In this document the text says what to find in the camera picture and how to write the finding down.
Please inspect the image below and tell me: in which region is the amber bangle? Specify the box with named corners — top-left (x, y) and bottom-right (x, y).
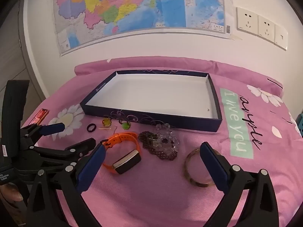
top-left (185, 147), bottom-right (222, 188)

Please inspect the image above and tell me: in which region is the purple beaded bracelet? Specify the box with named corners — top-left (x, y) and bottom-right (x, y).
top-left (138, 131), bottom-right (178, 161)

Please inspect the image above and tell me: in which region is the green drop earring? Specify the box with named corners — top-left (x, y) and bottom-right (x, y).
top-left (118, 119), bottom-right (132, 130)

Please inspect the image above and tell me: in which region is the navy cardboard box lid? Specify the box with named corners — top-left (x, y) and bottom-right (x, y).
top-left (80, 69), bottom-right (223, 132)

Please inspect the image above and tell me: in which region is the white wall switch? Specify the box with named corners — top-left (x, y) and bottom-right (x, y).
top-left (274, 24), bottom-right (289, 51)

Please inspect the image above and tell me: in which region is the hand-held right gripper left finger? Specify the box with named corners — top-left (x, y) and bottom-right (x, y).
top-left (26, 143), bottom-right (106, 227)

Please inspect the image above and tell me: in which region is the clear crystal bracelet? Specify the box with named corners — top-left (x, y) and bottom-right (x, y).
top-left (151, 123), bottom-right (180, 152)

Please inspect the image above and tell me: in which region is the grey cabinet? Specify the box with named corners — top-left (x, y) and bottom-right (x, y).
top-left (0, 2), bottom-right (45, 100)

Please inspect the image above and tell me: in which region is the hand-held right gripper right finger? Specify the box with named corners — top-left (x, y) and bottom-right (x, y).
top-left (200, 142), bottom-right (280, 227)

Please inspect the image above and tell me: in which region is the colourful wall map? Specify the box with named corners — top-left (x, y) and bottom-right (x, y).
top-left (53, 0), bottom-right (231, 57)

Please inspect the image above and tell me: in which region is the person's left hand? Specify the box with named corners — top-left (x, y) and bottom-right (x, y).
top-left (0, 185), bottom-right (24, 203)

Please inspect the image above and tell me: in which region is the orange smartwatch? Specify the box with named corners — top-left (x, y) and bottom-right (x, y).
top-left (102, 132), bottom-right (142, 175)

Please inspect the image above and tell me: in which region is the pink flower-print bedsheet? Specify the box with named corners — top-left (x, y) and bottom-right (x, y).
top-left (20, 56), bottom-right (303, 227)

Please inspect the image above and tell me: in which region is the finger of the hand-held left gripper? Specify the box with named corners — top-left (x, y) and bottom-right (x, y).
top-left (31, 138), bottom-right (96, 169)
top-left (20, 122), bottom-right (65, 147)

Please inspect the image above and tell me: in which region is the white wall socket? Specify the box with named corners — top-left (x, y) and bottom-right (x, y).
top-left (236, 7), bottom-right (259, 36)
top-left (258, 15), bottom-right (276, 43)

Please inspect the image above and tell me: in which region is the small red flat case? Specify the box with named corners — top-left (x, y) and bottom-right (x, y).
top-left (32, 109), bottom-right (49, 124)

